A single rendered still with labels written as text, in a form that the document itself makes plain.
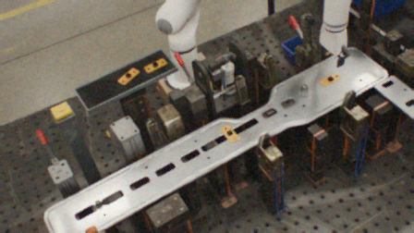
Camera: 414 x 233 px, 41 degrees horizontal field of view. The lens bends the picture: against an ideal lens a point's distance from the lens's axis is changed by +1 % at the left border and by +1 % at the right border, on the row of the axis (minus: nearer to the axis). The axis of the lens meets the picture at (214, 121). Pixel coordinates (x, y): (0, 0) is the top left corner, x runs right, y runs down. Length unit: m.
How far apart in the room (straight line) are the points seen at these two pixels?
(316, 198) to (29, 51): 2.69
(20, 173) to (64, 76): 1.54
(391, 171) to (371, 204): 0.18
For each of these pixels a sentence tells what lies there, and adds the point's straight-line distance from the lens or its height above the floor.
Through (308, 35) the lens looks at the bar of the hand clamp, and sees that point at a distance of 2.19.
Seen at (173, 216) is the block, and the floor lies 1.03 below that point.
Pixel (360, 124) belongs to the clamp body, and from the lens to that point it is 2.03.
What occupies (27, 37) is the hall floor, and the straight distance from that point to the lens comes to 4.41.
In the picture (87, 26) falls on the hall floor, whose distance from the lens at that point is 4.32.
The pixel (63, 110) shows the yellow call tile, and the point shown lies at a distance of 2.04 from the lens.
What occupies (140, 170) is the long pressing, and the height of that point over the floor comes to 1.00.
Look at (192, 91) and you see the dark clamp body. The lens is 2.08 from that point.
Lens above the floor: 2.55
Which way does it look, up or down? 49 degrees down
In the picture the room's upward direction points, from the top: 9 degrees counter-clockwise
